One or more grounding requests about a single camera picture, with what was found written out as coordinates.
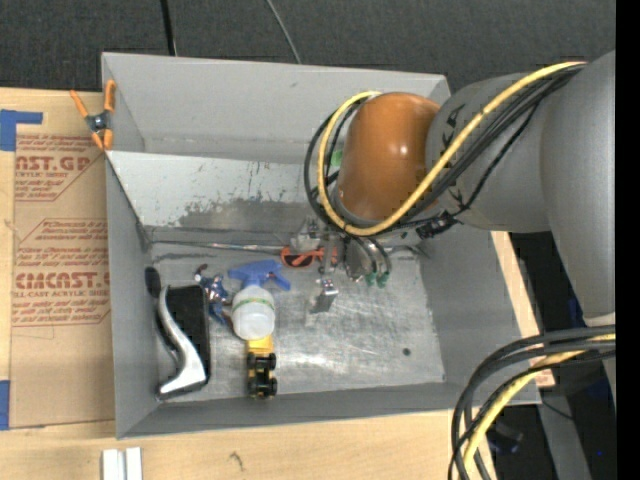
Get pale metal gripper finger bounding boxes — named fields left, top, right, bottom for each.
left=290, top=217, right=324, bottom=254
left=308, top=276, right=341, bottom=316

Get orange sunglasses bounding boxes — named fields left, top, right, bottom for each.
left=280, top=245, right=339, bottom=270

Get grey metal bin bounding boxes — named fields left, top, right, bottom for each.
left=101, top=51, right=503, bottom=440

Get white spray bottle blue nozzle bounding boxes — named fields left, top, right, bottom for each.
left=227, top=259, right=293, bottom=342

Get yellow toy truck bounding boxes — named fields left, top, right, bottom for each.
left=244, top=334, right=280, bottom=401

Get blue toy figure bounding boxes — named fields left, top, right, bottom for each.
left=194, top=263, right=234, bottom=326

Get black and silver stapler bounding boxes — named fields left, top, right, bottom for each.
left=144, top=265, right=213, bottom=401

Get brown cardboard board red print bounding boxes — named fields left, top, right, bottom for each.
left=0, top=86, right=118, bottom=430

